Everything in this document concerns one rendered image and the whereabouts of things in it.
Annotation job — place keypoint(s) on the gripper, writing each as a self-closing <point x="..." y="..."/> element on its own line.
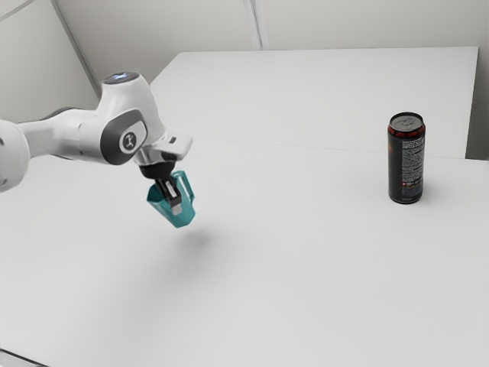
<point x="156" y="169"/>

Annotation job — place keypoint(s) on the teal faceted mug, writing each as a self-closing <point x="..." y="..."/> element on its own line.
<point x="179" y="214"/>

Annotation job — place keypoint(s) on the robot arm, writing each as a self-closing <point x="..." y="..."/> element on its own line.
<point x="76" y="134"/>

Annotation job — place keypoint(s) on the black drink can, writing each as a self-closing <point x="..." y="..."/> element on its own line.
<point x="406" y="160"/>

